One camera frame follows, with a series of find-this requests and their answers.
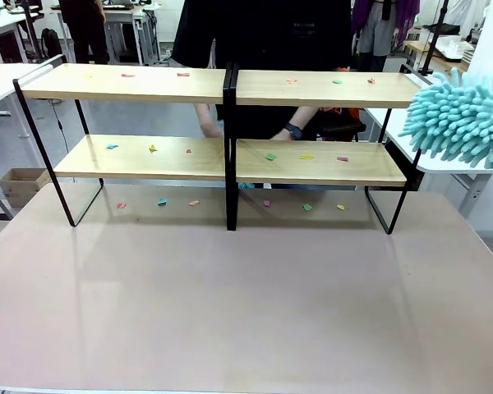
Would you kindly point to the person's left hand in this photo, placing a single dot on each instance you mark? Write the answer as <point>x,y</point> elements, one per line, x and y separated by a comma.
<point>280,135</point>

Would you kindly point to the person's right hand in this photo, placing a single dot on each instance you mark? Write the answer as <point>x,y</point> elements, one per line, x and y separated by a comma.
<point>213,130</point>

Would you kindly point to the teal chenille duster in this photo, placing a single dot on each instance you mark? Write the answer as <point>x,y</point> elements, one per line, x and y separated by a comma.
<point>456,119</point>

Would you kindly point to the person's right forearm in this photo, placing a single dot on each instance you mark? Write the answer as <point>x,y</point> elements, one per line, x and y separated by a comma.
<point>202,113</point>

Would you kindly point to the person's left forearm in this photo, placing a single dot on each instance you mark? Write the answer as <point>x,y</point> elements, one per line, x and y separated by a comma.
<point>302,119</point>

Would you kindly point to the black wrist watch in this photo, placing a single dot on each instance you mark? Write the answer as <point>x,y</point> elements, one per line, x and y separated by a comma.
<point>294,131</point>

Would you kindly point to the black chair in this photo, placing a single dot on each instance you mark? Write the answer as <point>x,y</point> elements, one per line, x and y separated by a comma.
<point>339,130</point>

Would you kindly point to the orange bag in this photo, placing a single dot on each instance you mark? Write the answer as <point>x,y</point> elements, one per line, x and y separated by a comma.
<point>337,113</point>

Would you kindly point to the two-tier wooden shelf rack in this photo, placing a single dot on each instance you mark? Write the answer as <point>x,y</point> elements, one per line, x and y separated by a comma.
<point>123,88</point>

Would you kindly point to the person in black shirt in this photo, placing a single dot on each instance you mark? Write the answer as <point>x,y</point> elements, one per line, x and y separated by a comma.
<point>263,37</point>

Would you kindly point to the white side table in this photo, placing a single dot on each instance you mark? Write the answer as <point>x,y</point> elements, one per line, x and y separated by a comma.
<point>398,127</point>

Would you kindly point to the grey metal desk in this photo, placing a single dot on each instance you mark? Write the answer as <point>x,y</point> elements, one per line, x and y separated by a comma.
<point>123,24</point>

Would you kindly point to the grey hanging garment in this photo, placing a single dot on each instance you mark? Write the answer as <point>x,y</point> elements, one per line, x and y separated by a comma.
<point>378,35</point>

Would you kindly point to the wooden background table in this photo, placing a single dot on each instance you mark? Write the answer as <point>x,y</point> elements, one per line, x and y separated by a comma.
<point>419,48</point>

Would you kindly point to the standing person in black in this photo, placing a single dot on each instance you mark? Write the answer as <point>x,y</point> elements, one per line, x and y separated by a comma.
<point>84,24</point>

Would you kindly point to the purple hanging garment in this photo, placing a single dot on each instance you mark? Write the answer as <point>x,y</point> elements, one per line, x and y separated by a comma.
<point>402,16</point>

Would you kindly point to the black stand pole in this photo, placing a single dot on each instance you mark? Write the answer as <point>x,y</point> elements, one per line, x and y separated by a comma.
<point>433,37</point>

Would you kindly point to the black backpack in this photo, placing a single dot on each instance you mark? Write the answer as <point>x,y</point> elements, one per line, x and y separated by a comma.
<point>51,43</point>

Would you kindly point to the white stacked items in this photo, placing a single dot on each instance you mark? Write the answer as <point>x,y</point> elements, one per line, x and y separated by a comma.
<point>456,46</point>

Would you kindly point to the cardboard box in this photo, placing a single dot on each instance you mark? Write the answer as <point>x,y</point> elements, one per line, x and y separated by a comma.
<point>22,184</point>

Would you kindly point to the white desk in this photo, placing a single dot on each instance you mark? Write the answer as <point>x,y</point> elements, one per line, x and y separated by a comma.
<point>4,82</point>

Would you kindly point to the wooden shelf unit black frame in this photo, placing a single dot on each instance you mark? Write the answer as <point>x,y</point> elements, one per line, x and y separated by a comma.
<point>320,92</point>

